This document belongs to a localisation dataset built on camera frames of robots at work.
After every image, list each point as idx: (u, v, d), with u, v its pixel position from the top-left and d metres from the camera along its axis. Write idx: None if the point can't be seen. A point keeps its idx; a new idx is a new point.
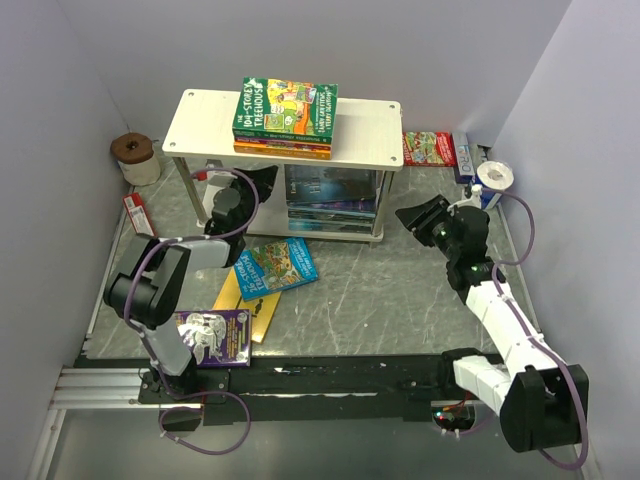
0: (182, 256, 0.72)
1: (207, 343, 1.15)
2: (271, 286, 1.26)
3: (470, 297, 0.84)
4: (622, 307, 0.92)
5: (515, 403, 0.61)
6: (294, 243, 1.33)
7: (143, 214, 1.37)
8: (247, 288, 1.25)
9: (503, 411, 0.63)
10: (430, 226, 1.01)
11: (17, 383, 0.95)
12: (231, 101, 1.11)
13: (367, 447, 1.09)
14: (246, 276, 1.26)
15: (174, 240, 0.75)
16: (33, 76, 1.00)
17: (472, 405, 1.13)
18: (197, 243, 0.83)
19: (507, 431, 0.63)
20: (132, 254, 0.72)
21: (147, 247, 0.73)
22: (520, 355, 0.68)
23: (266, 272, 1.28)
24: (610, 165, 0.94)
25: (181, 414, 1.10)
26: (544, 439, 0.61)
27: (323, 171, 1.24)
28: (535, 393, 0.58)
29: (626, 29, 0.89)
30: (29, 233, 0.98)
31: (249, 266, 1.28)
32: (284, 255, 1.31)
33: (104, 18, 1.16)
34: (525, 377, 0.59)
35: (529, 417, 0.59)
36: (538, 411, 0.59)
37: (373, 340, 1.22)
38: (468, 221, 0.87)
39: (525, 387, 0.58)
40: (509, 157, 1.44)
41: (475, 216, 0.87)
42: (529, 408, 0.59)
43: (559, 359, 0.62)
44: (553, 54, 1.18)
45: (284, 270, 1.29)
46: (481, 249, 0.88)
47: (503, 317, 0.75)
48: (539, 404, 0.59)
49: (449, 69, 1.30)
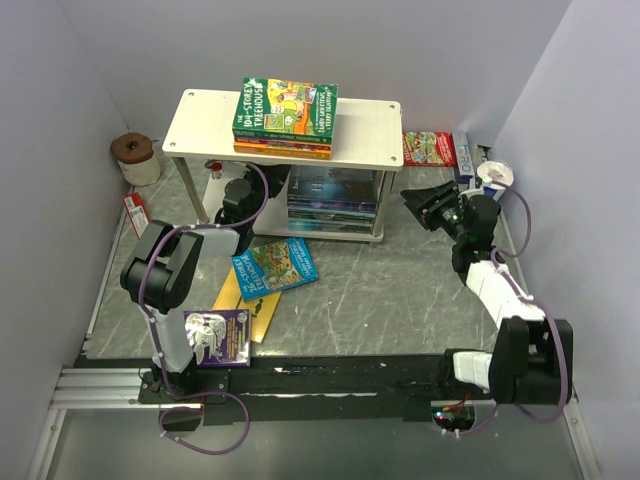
0: (196, 242, 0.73)
1: (207, 343, 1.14)
2: (271, 286, 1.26)
3: (469, 273, 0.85)
4: (623, 308, 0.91)
5: (500, 348, 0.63)
6: (294, 243, 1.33)
7: (143, 214, 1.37)
8: (247, 288, 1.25)
9: (492, 361, 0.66)
10: (440, 211, 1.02)
11: (17, 383, 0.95)
12: (231, 101, 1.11)
13: (367, 446, 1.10)
14: (246, 276, 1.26)
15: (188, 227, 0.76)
16: (33, 76, 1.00)
17: (472, 405, 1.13)
18: (209, 231, 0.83)
19: (492, 378, 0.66)
20: (148, 240, 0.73)
21: (161, 232, 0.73)
22: (507, 310, 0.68)
23: (266, 272, 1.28)
24: (610, 164, 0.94)
25: (181, 414, 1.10)
26: (528, 388, 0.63)
27: (328, 171, 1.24)
28: (518, 340, 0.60)
29: (628, 27, 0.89)
30: (29, 233, 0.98)
31: (249, 266, 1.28)
32: (284, 256, 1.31)
33: (104, 18, 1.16)
34: (510, 321, 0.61)
35: (512, 361, 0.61)
36: (520, 355, 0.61)
37: (373, 340, 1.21)
38: (480, 210, 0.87)
39: (508, 330, 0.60)
40: (508, 157, 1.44)
41: (485, 203, 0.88)
42: (511, 351, 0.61)
43: (548, 311, 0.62)
44: (553, 53, 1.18)
45: (284, 270, 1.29)
46: (488, 238, 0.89)
47: (496, 286, 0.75)
48: (522, 351, 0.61)
49: (449, 69, 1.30)
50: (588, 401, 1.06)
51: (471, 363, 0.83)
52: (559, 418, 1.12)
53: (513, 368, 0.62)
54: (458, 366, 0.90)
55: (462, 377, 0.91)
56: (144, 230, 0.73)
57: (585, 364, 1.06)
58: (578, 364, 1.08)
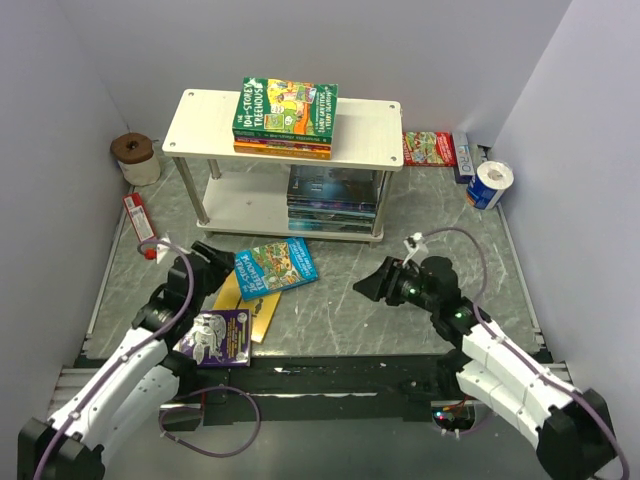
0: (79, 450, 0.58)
1: (207, 343, 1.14)
2: (271, 286, 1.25)
3: (464, 344, 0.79)
4: (623, 308, 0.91)
5: (550, 445, 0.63)
6: (294, 243, 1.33)
7: (143, 214, 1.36)
8: (247, 288, 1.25)
9: (543, 453, 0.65)
10: (399, 287, 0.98)
11: (19, 384, 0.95)
12: (231, 101, 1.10)
13: (367, 446, 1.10)
14: (246, 276, 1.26)
15: (71, 421, 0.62)
16: (33, 77, 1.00)
17: (472, 405, 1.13)
18: (111, 385, 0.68)
19: (550, 469, 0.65)
20: (26, 456, 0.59)
21: (39, 440, 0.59)
22: (537, 399, 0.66)
23: (266, 272, 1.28)
24: (610, 165, 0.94)
25: (182, 414, 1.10)
26: (590, 469, 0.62)
27: (328, 171, 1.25)
28: (569, 436, 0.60)
29: (629, 28, 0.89)
30: (29, 234, 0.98)
31: (249, 266, 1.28)
32: (283, 255, 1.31)
33: (105, 19, 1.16)
34: (554, 422, 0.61)
35: (572, 456, 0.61)
36: (577, 449, 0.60)
37: (373, 341, 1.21)
38: (437, 273, 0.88)
39: (559, 433, 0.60)
40: (508, 157, 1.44)
41: (440, 266, 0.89)
42: (568, 449, 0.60)
43: (578, 398, 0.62)
44: (553, 54, 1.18)
45: (284, 270, 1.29)
46: (458, 297, 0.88)
47: (503, 363, 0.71)
48: (576, 444, 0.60)
49: (449, 69, 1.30)
50: None
51: (488, 395, 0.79)
52: None
53: (575, 461, 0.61)
54: (467, 390, 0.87)
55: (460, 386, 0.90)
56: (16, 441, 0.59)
57: (584, 364, 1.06)
58: (578, 364, 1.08)
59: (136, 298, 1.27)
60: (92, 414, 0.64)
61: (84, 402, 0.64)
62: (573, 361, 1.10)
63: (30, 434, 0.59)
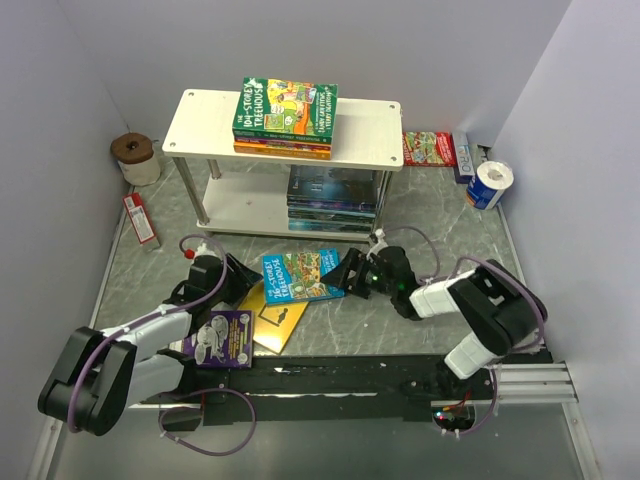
0: (134, 345, 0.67)
1: (209, 343, 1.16)
2: (296, 296, 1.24)
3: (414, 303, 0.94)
4: (623, 307, 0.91)
5: (468, 313, 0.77)
6: (326, 255, 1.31)
7: (143, 215, 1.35)
8: (272, 293, 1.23)
9: (474, 328, 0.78)
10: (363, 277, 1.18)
11: (19, 384, 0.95)
12: (231, 101, 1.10)
13: (367, 446, 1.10)
14: (273, 281, 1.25)
15: (121, 332, 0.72)
16: (33, 77, 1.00)
17: (472, 405, 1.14)
18: (154, 322, 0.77)
19: (488, 339, 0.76)
20: (69, 360, 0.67)
21: (88, 345, 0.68)
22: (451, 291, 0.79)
23: (294, 280, 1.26)
24: (610, 164, 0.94)
25: (181, 414, 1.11)
26: (509, 320, 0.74)
27: (329, 171, 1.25)
28: (467, 289, 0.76)
29: (628, 26, 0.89)
30: (30, 234, 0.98)
31: (278, 271, 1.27)
32: (314, 266, 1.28)
33: (104, 19, 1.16)
34: (454, 285, 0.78)
35: (479, 307, 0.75)
36: (479, 299, 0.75)
37: (373, 340, 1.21)
38: (393, 260, 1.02)
39: (457, 288, 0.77)
40: (507, 157, 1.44)
41: (394, 253, 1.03)
42: (472, 299, 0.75)
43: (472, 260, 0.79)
44: (552, 54, 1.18)
45: (312, 281, 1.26)
46: (412, 277, 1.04)
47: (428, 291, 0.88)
48: (477, 294, 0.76)
49: (449, 69, 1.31)
50: (588, 401, 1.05)
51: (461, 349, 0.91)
52: (559, 417, 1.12)
53: (487, 312, 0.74)
54: (468, 369, 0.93)
55: (465, 377, 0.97)
56: (66, 345, 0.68)
57: (585, 364, 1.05)
58: (580, 363, 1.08)
59: (136, 298, 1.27)
60: (138, 335, 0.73)
61: (131, 324, 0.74)
62: (574, 361, 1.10)
63: (82, 338, 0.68)
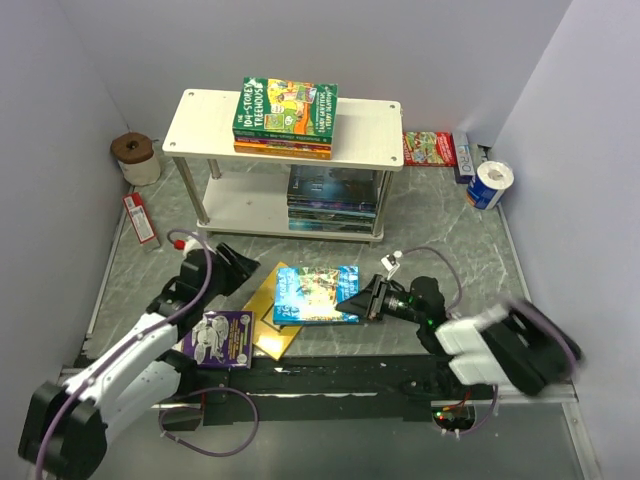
0: (89, 417, 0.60)
1: (209, 343, 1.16)
2: (304, 316, 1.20)
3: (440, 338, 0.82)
4: (623, 308, 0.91)
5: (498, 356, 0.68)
6: (345, 275, 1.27)
7: (143, 214, 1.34)
8: (280, 309, 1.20)
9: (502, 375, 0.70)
10: (385, 304, 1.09)
11: (19, 385, 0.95)
12: (231, 101, 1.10)
13: (366, 446, 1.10)
14: (284, 297, 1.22)
15: (85, 387, 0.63)
16: (33, 78, 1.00)
17: (472, 405, 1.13)
18: (125, 357, 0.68)
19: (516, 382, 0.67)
20: (36, 419, 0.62)
21: (51, 404, 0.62)
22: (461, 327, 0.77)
23: (305, 298, 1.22)
24: (610, 166, 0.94)
25: (181, 414, 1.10)
26: (536, 356, 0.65)
27: (329, 171, 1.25)
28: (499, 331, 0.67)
29: (629, 26, 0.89)
30: (30, 233, 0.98)
31: (291, 286, 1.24)
32: (329, 287, 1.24)
33: (104, 19, 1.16)
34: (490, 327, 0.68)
35: (508, 345, 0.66)
36: (508, 338, 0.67)
37: (373, 340, 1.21)
38: (426, 295, 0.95)
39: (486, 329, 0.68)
40: (508, 157, 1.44)
41: (429, 289, 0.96)
42: (502, 339, 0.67)
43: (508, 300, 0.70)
44: (553, 53, 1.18)
45: (325, 303, 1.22)
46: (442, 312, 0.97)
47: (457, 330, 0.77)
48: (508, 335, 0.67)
49: (449, 69, 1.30)
50: (588, 401, 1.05)
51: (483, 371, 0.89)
52: (559, 417, 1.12)
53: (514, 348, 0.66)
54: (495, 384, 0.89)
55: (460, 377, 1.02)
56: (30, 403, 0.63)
57: (585, 364, 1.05)
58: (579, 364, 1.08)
59: (136, 298, 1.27)
60: (105, 383, 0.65)
61: (97, 369, 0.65)
62: None
63: (44, 397, 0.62)
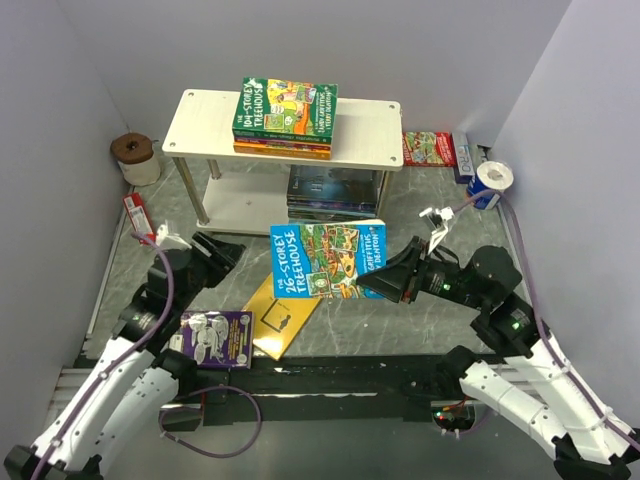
0: None
1: (209, 344, 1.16)
2: (314, 293, 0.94)
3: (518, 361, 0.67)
4: (623, 307, 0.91)
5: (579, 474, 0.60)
6: (367, 235, 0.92)
7: (143, 214, 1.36)
8: (283, 285, 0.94)
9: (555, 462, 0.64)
10: (427, 284, 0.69)
11: (19, 385, 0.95)
12: (231, 101, 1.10)
13: (366, 446, 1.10)
14: (285, 269, 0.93)
15: (52, 450, 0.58)
16: (33, 78, 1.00)
17: (472, 405, 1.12)
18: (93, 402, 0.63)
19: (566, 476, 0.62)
20: None
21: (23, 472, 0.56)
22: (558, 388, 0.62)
23: (315, 268, 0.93)
24: (609, 165, 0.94)
25: (181, 414, 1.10)
26: None
27: (329, 171, 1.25)
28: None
29: (628, 27, 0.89)
30: (30, 233, 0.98)
31: (292, 252, 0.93)
32: (346, 252, 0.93)
33: (104, 20, 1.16)
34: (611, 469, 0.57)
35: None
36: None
37: (373, 341, 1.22)
38: (497, 274, 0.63)
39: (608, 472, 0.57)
40: (507, 157, 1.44)
41: (497, 263, 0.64)
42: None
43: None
44: (553, 53, 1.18)
45: (340, 275, 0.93)
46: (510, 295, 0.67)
47: (567, 400, 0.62)
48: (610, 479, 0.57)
49: (449, 69, 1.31)
50: None
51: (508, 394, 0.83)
52: None
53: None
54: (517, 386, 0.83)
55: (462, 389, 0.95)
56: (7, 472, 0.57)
57: (585, 364, 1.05)
58: (579, 363, 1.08)
59: None
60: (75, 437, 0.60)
61: (63, 428, 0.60)
62: (572, 362, 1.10)
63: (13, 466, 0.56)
